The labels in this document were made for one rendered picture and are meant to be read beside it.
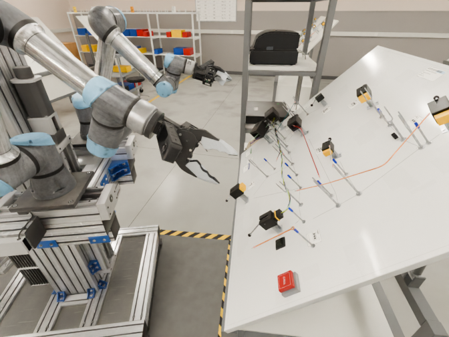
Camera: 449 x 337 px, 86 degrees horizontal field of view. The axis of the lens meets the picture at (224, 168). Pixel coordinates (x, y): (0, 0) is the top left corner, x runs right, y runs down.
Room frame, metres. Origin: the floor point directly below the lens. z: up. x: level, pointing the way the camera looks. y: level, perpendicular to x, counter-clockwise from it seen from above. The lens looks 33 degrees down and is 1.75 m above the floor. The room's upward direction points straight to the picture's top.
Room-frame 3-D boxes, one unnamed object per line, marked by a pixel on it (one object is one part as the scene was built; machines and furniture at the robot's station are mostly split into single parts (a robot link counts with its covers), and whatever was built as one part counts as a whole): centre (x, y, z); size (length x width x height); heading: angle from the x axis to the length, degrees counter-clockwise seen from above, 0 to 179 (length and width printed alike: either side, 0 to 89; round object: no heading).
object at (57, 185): (0.76, 0.68, 1.21); 0.15 x 0.15 x 0.10
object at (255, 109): (1.80, -0.32, 1.09); 0.35 x 0.33 x 0.07; 174
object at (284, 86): (4.22, -1.22, 0.83); 1.18 x 0.72 x 1.65; 168
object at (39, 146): (0.75, 0.68, 1.33); 0.13 x 0.12 x 0.14; 170
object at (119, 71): (5.96, 2.38, 0.54); 0.99 x 0.50 x 1.08; 170
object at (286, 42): (1.76, -0.32, 1.56); 0.30 x 0.23 x 0.19; 86
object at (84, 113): (1.26, 0.73, 1.33); 0.13 x 0.12 x 0.14; 177
